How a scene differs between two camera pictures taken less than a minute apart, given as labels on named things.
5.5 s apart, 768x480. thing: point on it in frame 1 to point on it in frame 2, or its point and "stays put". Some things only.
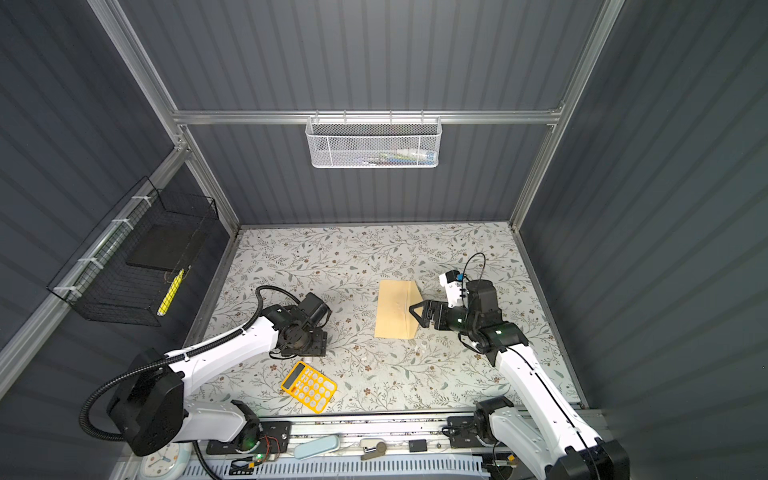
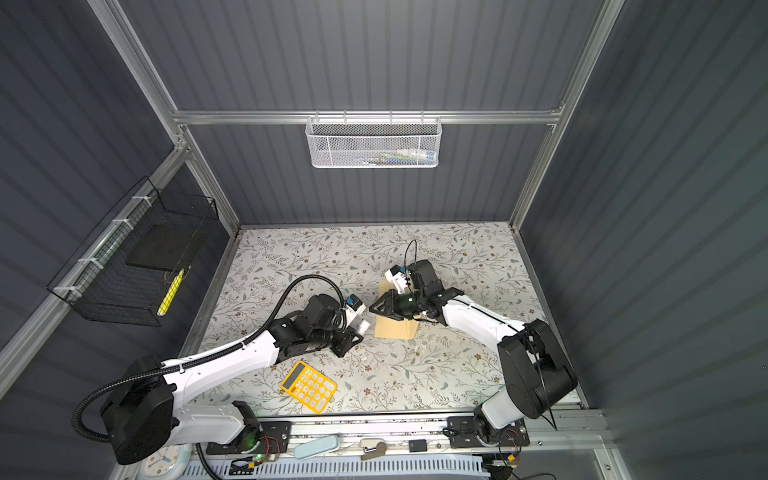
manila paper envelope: x=394 y=319 stays put
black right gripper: x=440 y=307 to x=390 y=304
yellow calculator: x=309 y=386 stays put
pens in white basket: x=399 y=157 stays put
